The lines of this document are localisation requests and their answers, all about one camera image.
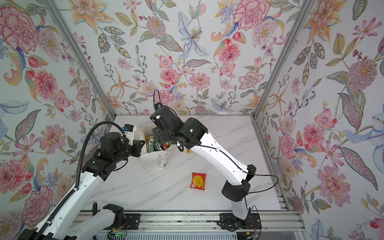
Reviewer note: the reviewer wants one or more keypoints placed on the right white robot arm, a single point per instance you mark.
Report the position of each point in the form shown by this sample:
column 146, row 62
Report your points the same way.
column 193, row 135

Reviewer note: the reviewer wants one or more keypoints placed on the small red snack packet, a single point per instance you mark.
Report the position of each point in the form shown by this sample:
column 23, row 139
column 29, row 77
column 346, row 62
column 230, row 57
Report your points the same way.
column 198, row 181

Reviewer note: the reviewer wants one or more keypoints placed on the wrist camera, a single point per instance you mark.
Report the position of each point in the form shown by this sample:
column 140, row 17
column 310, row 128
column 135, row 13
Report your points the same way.
column 130, row 131
column 157, row 106

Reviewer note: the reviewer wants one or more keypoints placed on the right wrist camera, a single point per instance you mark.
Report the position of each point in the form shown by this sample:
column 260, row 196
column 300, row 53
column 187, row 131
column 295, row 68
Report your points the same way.
column 157, row 106

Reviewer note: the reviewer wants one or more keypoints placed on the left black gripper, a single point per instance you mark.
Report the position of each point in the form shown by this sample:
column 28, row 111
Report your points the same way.
column 137, row 147

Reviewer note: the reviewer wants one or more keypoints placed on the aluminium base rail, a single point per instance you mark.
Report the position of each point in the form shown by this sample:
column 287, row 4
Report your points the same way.
column 213, row 221

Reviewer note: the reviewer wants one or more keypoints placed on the green Foxs candy bag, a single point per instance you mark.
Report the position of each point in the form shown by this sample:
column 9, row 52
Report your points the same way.
column 150, row 144

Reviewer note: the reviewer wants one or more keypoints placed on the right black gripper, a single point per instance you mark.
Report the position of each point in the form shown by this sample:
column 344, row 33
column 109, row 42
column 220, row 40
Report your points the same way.
column 158, row 135

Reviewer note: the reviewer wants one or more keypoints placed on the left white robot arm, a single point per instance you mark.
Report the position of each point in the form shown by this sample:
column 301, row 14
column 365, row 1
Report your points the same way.
column 58, row 224

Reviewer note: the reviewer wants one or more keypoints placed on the white paper gift bag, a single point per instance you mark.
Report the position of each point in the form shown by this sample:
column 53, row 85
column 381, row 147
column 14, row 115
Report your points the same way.
column 156, row 160

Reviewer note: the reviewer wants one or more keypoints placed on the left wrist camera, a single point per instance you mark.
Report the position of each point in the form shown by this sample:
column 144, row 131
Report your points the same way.
column 130, row 131

